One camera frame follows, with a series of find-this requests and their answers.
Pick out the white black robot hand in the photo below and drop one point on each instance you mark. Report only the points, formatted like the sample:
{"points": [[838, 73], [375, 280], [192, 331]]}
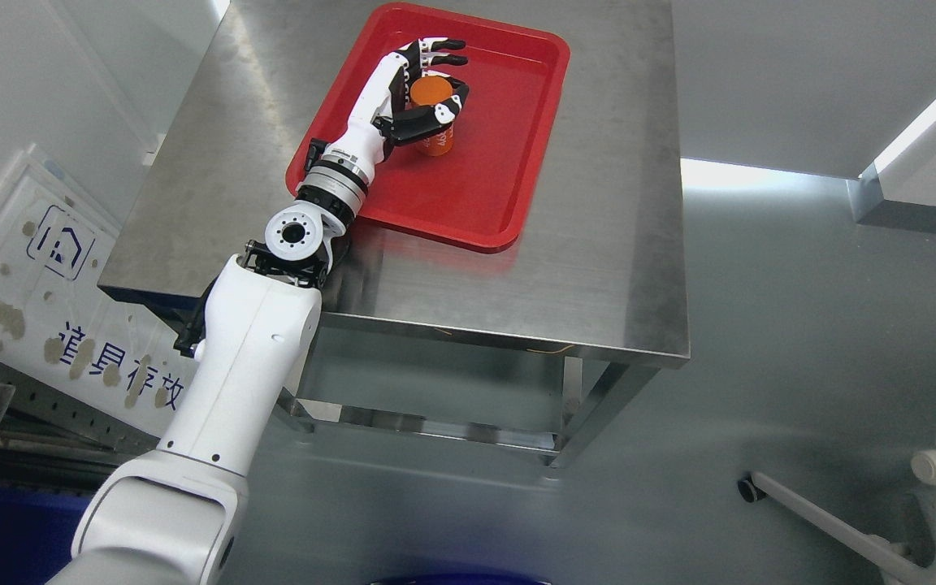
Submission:
{"points": [[383, 118]]}

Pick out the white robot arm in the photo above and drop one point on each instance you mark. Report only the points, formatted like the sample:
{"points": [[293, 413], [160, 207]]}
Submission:
{"points": [[172, 515]]}

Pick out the stainless steel desk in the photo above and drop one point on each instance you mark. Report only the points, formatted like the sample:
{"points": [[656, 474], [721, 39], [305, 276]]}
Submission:
{"points": [[597, 279]]}

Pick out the red plastic tray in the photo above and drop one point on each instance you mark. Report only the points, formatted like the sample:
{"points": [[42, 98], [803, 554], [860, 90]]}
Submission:
{"points": [[478, 195]]}

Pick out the white sign board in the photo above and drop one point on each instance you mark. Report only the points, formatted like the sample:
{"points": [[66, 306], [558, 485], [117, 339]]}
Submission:
{"points": [[56, 324]]}

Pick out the blue bin lower left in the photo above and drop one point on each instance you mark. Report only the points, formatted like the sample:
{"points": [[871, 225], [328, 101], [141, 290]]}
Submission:
{"points": [[36, 533]]}

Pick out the metal shelf rack frame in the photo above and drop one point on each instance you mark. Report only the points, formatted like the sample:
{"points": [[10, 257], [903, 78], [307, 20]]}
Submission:
{"points": [[53, 443]]}

